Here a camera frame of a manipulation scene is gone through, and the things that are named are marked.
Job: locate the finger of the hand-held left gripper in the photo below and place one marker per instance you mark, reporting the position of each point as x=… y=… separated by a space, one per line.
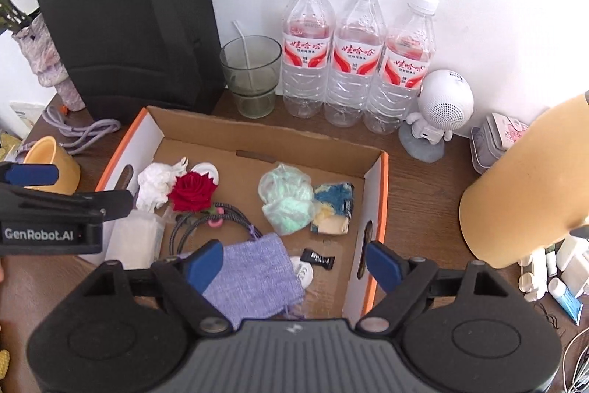
x=69 y=202
x=32 y=174

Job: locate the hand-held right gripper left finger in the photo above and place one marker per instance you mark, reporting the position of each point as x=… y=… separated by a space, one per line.
x=208 y=264

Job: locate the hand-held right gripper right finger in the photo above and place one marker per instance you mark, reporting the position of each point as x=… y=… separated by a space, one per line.
x=383 y=266

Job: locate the purple fabric pouch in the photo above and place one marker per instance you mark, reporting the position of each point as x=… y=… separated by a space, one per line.
x=257 y=278

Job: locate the small black packet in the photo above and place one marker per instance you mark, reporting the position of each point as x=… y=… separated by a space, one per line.
x=318 y=258

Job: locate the red rose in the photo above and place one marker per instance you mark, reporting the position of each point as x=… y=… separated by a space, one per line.
x=193 y=190

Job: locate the clear packet of white wipes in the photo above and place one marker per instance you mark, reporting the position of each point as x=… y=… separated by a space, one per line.
x=135 y=236

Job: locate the small white plastic piece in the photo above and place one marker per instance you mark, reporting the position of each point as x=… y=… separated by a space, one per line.
x=303 y=273

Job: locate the cardboard box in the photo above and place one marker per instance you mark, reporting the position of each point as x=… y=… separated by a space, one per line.
x=257 y=144

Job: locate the yellow mug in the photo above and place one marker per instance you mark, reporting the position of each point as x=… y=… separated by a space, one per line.
x=60 y=165

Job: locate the white paper packet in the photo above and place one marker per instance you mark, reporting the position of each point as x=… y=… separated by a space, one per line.
x=25 y=119

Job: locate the crumpled blue yellow wrapper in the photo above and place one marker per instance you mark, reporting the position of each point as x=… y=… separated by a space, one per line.
x=333 y=204

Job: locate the crumpled white tissue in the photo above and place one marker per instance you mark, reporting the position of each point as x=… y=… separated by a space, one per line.
x=154 y=186

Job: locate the crumpled greenish wrapper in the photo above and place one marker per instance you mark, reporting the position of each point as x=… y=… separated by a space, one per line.
x=285 y=204

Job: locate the small white bottle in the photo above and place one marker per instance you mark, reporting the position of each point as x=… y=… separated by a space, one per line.
x=534 y=278

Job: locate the yellow thermos jug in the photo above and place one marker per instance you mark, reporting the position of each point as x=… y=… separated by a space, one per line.
x=529 y=199

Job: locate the white robot speaker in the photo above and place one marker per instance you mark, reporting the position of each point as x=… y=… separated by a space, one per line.
x=444 y=103

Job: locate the grey drinking glass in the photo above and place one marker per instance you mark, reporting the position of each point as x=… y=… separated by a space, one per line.
x=251 y=84

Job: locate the blue white tube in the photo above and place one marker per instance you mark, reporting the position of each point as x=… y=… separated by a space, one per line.
x=566 y=298

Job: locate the black paper bag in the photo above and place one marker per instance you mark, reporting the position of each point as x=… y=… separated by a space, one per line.
x=133 y=15

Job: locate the white power adapter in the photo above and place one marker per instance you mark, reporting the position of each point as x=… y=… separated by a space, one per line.
x=573 y=257

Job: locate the red label water bottle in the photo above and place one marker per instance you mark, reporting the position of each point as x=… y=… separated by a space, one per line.
x=400 y=75
x=307 y=52
x=354 y=61

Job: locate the white straw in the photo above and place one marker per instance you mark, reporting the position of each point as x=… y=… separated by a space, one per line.
x=241 y=41

